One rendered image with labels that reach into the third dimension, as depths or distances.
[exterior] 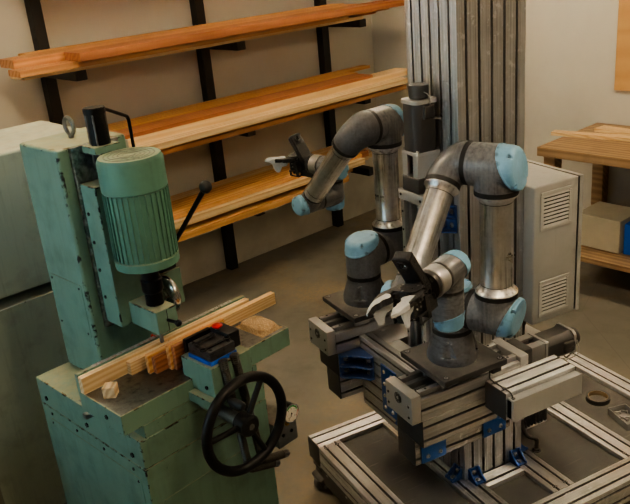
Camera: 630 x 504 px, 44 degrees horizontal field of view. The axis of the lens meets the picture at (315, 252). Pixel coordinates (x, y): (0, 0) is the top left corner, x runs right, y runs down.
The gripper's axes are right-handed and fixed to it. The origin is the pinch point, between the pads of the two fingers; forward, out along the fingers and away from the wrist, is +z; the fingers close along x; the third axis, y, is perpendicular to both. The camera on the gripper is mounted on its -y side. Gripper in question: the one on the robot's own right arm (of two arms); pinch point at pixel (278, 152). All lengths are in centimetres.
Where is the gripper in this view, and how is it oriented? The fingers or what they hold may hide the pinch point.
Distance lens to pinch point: 306.9
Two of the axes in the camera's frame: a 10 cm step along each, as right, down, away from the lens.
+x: 7.2, -4.3, 5.5
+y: 1.9, 8.8, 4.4
